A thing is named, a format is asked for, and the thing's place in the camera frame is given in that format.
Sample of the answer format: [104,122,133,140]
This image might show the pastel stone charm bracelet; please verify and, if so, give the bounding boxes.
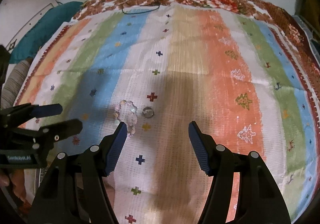
[113,99,139,136]

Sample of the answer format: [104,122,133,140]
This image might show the silver ring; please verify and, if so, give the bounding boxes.
[141,106,155,119]

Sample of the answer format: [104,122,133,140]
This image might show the person's hand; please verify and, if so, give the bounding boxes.
[0,169,26,203]

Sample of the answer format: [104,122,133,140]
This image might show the grey striped bolster pillow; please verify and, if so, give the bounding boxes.
[1,57,33,110]

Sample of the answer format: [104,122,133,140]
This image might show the teal pillow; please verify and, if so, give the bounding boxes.
[9,1,83,64]

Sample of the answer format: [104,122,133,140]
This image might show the striped colourful cloth mat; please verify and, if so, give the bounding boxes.
[15,5,319,223]

